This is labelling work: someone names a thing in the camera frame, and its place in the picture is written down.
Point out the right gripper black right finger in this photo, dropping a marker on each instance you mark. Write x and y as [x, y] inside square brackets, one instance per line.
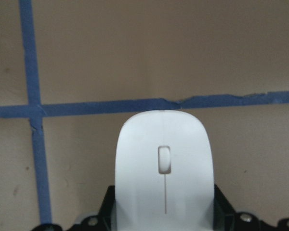
[223, 215]

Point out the white computer mouse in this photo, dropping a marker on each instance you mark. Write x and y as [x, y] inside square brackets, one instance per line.
[164, 174]

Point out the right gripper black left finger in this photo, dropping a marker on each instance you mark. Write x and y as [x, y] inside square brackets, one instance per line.
[107, 214]

